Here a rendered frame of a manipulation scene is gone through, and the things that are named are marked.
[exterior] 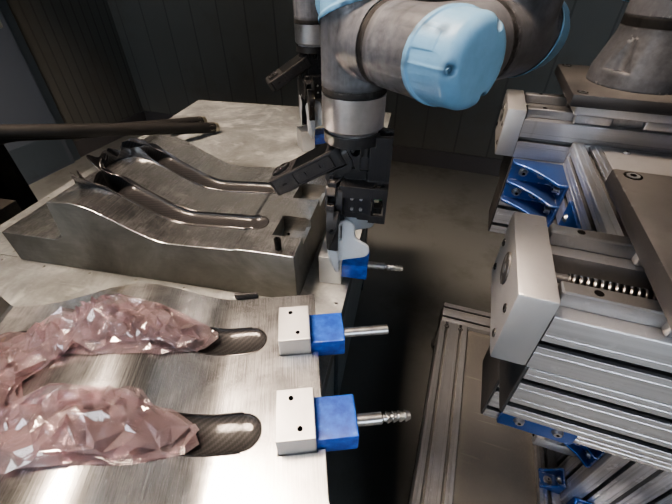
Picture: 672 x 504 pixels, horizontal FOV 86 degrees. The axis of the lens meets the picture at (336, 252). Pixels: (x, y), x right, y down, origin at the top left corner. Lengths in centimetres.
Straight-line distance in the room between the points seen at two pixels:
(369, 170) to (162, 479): 38
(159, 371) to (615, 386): 44
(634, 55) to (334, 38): 53
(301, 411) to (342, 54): 35
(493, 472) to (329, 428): 80
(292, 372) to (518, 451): 85
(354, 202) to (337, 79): 16
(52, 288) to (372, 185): 53
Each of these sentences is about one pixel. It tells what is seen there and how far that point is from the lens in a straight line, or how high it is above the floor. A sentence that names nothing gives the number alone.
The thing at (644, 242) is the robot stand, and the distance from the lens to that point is 38.
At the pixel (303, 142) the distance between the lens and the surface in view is 100.
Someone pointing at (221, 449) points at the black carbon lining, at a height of 85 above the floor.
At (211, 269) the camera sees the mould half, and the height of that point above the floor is 84.
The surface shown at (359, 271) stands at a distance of 57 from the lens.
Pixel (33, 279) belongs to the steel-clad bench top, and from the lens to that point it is 77.
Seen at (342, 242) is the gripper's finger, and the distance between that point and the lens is 52.
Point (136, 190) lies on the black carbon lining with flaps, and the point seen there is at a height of 92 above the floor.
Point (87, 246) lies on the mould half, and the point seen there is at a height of 85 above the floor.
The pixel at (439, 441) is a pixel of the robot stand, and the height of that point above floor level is 23.
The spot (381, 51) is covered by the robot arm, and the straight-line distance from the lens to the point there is 36.
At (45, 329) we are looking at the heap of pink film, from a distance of 50.
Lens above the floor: 121
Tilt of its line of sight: 39 degrees down
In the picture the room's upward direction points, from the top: straight up
